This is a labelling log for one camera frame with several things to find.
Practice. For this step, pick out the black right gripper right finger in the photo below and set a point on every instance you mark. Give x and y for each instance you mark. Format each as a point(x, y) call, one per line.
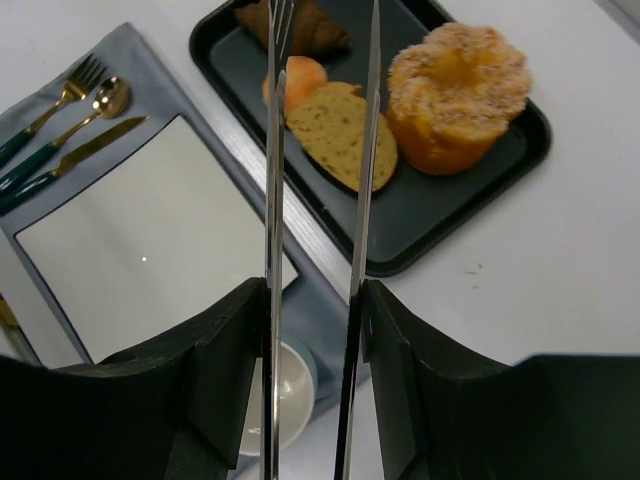
point(445, 411)

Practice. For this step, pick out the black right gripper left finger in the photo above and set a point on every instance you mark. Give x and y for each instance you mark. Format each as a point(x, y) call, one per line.
point(171, 407)

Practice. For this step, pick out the small round orange bun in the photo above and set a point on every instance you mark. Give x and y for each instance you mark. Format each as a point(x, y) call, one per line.
point(304, 76)

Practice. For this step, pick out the metal tongs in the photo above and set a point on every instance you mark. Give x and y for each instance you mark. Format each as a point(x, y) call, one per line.
point(279, 40)

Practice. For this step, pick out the sliced brown bread loaf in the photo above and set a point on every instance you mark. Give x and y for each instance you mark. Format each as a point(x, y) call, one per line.
point(329, 126)

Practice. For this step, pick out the light blue mug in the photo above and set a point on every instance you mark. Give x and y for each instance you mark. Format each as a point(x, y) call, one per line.
point(297, 391)

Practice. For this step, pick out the grey cloth placemat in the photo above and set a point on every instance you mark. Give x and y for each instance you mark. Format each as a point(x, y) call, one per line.
point(314, 310)

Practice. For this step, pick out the white square plate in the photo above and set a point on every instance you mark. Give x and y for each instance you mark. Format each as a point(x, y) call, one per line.
point(151, 244)

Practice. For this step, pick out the orange sugared round cake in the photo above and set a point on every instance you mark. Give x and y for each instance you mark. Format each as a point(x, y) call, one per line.
point(453, 95)

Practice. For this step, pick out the dark brown croissant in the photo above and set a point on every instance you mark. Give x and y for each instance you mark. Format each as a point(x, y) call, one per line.
point(314, 34)

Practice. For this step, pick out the gold knife green handle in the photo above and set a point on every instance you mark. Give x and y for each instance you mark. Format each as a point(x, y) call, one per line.
point(15, 192)

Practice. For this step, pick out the gold spoon green handle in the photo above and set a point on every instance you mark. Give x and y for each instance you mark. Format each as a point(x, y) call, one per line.
point(111, 100)

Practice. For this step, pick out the gold fork green handle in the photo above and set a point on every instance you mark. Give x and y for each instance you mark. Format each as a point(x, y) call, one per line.
point(77, 86)

